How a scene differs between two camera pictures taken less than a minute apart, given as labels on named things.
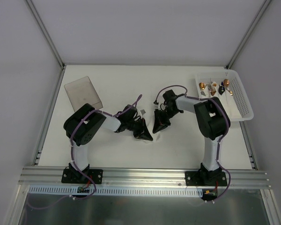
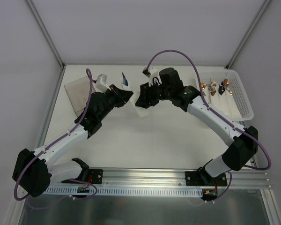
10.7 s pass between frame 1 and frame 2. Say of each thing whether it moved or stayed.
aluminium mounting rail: stayed
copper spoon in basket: stayed
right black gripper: moved
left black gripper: moved
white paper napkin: moved
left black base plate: stayed
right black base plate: stayed
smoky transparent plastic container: stayed
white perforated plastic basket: stayed
